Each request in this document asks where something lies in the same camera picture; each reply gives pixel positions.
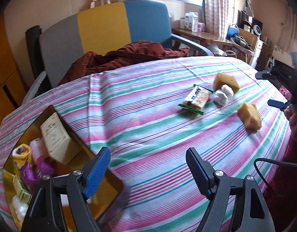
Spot yellow cylinder sponge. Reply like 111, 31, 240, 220
237, 102, 262, 131

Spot tan wedge sponge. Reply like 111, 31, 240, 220
213, 72, 240, 94

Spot white plastic ball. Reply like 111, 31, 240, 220
212, 84, 234, 106

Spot beige carton box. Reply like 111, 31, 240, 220
41, 113, 81, 165

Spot purple snack packet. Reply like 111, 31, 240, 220
36, 160, 54, 178
20, 162, 40, 193

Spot small green box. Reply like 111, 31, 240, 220
12, 175, 32, 204

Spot short cracker packet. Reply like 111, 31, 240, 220
179, 84, 212, 115

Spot right hand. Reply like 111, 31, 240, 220
284, 104, 297, 142

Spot gold tray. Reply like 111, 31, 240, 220
3, 105, 130, 231

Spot wooden desk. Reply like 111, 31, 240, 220
171, 28, 233, 50

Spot striped bed sheet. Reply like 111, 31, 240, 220
0, 57, 290, 231

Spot white boxes on desk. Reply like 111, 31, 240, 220
180, 12, 206, 32

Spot maroon jacket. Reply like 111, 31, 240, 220
59, 41, 190, 85

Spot wooden wardrobe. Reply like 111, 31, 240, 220
0, 14, 28, 125

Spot tricolour armchair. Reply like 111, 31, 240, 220
21, 0, 215, 106

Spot black cable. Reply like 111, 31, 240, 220
253, 158, 297, 189

